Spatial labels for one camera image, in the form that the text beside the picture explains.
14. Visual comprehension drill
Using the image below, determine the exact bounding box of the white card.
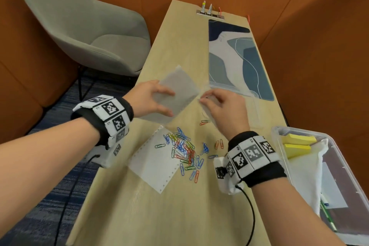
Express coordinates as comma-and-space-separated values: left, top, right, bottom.
319, 162, 349, 209

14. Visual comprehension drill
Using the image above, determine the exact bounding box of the person's right forearm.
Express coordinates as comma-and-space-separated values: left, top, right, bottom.
251, 178, 344, 246

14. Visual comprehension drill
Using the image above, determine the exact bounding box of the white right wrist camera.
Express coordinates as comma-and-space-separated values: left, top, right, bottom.
213, 156, 246, 195

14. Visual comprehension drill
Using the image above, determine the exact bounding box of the blue patterned desk mat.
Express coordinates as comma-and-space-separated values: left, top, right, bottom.
208, 19, 275, 101

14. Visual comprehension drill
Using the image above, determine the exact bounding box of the person's left hand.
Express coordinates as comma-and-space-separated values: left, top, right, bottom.
123, 80, 176, 119

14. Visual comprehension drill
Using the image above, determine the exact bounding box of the clear lid with blue handle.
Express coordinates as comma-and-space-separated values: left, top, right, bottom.
199, 81, 261, 131

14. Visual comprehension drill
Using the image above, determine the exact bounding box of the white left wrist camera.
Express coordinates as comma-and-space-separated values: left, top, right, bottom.
98, 142, 123, 168

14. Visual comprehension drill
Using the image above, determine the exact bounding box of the black left wristband with markers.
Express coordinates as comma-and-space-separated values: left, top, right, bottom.
70, 95, 135, 151

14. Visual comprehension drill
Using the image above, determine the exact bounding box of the clear plastic storage bin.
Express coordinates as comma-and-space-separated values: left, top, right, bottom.
271, 126, 369, 246

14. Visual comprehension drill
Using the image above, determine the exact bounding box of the yellow sticky note pad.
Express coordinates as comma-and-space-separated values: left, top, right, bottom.
281, 135, 317, 145
284, 144, 312, 159

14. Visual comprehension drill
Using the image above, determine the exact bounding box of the black left camera cable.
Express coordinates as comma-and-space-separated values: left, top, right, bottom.
55, 155, 100, 246

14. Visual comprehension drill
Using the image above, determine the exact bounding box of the black camera cable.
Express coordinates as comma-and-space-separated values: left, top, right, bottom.
55, 155, 100, 246
235, 184, 256, 246

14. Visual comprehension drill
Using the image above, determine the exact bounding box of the person's right hand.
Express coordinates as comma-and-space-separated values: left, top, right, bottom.
199, 88, 251, 141

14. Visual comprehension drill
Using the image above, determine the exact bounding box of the pile of coloured paper clips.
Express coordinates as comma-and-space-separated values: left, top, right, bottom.
154, 120, 225, 185

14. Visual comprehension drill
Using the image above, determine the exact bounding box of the person's left forearm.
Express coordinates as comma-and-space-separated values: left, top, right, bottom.
0, 117, 101, 226

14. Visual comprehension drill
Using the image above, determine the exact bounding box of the silver socket panel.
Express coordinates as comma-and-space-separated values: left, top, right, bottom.
196, 9, 226, 20

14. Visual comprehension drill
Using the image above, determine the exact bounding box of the black right camera cable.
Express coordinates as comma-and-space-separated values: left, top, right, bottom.
235, 184, 256, 246

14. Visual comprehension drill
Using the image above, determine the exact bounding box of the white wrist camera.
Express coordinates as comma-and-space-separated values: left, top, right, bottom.
98, 142, 123, 168
213, 156, 246, 195

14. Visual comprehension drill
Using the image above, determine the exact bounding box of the black right wristband with markers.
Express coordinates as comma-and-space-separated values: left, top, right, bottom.
223, 131, 288, 189

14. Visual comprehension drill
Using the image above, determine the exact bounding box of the grey upholstered armchair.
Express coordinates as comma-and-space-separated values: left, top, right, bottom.
18, 0, 151, 102

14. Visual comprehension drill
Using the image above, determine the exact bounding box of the black wristband with markers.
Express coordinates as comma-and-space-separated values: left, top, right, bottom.
223, 131, 288, 189
70, 95, 135, 151

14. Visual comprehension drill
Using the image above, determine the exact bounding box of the white perforated paper sheet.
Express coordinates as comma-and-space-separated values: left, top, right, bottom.
128, 125, 179, 194
138, 65, 200, 125

